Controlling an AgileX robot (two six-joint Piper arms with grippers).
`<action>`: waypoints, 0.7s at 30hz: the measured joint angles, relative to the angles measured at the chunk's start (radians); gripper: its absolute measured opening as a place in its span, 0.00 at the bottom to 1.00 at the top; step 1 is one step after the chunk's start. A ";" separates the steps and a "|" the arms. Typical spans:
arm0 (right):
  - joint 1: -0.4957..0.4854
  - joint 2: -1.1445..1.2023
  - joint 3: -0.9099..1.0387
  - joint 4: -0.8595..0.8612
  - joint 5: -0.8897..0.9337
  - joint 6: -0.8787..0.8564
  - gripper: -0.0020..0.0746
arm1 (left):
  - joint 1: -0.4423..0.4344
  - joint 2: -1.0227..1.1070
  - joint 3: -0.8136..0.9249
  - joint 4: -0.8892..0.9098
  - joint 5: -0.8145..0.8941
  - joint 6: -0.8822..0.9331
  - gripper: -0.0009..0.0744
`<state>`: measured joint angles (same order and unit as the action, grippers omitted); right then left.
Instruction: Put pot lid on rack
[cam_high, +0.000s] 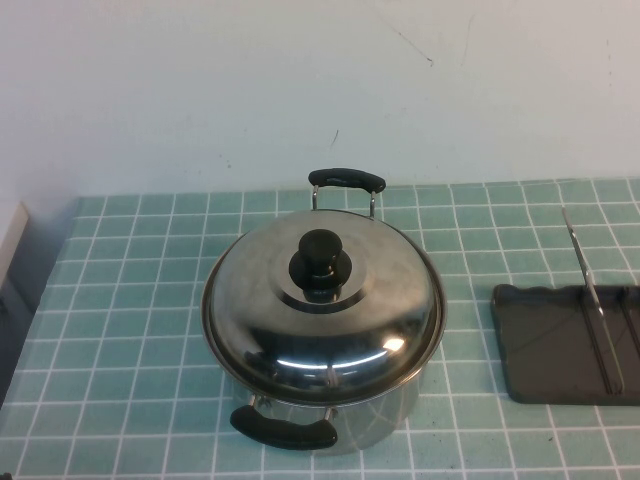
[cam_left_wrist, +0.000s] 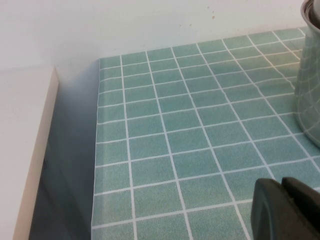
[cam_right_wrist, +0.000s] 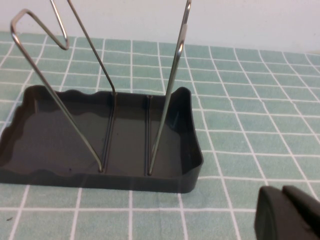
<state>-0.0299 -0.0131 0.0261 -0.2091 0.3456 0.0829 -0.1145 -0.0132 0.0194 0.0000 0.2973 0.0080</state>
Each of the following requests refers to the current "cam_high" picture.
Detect steel pot lid black knob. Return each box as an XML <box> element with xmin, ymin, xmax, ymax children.
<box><xmin>203</xmin><ymin>207</ymin><xmax>445</xmax><ymax>401</ymax></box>

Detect beige board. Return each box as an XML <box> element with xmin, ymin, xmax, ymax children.
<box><xmin>0</xmin><ymin>199</ymin><xmax>32</xmax><ymax>301</ymax></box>

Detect stainless steel pot black handles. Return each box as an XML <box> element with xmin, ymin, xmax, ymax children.
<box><xmin>199</xmin><ymin>167</ymin><xmax>447</xmax><ymax>457</ymax></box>

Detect black lid rack metal wire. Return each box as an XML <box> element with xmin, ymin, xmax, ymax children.
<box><xmin>490</xmin><ymin>205</ymin><xmax>640</xmax><ymax>405</ymax></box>

